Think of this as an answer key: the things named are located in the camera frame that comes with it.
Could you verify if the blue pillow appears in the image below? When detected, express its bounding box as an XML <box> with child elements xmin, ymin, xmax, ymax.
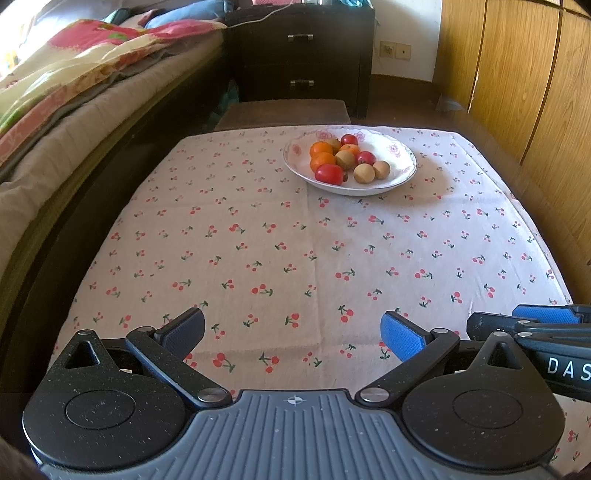
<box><xmin>148</xmin><ymin>0</ymin><xmax>234</xmax><ymax>24</ymax></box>

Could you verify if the beige mattress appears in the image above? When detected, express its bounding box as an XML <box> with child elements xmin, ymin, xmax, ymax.
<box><xmin>0</xmin><ymin>37</ymin><xmax>232</xmax><ymax>259</ymax></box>

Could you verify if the light wooden wardrobe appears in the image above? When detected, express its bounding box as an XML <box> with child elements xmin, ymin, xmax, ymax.
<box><xmin>431</xmin><ymin>0</ymin><xmax>591</xmax><ymax>259</ymax></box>

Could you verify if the low brown wooden stool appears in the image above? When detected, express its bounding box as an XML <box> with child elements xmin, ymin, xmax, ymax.
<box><xmin>215</xmin><ymin>99</ymin><xmax>352</xmax><ymax>132</ymax></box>

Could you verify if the white floral-rim plate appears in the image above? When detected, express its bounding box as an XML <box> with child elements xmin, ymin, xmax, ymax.
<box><xmin>283</xmin><ymin>128</ymin><xmax>419</xmax><ymax>197</ymax></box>

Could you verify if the white cable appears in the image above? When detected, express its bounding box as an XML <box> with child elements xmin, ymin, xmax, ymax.
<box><xmin>228</xmin><ymin>0</ymin><xmax>296</xmax><ymax>26</ymax></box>

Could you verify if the bed with floral quilt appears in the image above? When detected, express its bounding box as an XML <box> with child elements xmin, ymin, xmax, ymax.
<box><xmin>0</xmin><ymin>51</ymin><xmax>241</xmax><ymax>398</ymax></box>

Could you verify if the dark nightstand drawer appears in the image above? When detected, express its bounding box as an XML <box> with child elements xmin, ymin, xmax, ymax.
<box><xmin>240</xmin><ymin>18</ymin><xmax>365</xmax><ymax>68</ymax></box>
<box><xmin>242</xmin><ymin>65</ymin><xmax>361</xmax><ymax>104</ymax></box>

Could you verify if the beige wall socket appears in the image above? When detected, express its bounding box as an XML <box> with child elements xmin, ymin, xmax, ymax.
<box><xmin>379</xmin><ymin>41</ymin><xmax>413</xmax><ymax>60</ymax></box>

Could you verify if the teal cloth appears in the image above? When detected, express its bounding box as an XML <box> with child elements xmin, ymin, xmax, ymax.
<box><xmin>99</xmin><ymin>8</ymin><xmax>139</xmax><ymax>24</ymax></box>

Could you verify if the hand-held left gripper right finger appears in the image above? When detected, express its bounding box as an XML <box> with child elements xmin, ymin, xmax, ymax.
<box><xmin>355</xmin><ymin>310</ymin><xmax>536</xmax><ymax>409</ymax></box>

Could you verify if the floral red and cream quilt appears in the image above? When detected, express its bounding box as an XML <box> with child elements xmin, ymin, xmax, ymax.
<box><xmin>0</xmin><ymin>18</ymin><xmax>229</xmax><ymax>153</ymax></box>

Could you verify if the dark wooden nightstand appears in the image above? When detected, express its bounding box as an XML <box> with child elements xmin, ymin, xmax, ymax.
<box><xmin>225</xmin><ymin>0</ymin><xmax>376</xmax><ymax>121</ymax></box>

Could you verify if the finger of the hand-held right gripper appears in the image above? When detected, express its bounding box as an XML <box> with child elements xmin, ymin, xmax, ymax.
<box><xmin>512</xmin><ymin>304</ymin><xmax>591</xmax><ymax>325</ymax></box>
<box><xmin>466</xmin><ymin>311</ymin><xmax>591</xmax><ymax>344</ymax></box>

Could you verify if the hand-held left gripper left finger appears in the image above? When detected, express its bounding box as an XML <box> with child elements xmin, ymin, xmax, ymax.
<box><xmin>48</xmin><ymin>307</ymin><xmax>233</xmax><ymax>409</ymax></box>

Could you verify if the cherry print tablecloth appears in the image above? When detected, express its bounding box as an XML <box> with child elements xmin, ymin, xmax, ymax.
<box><xmin>48</xmin><ymin>124</ymin><xmax>591</xmax><ymax>476</ymax></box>

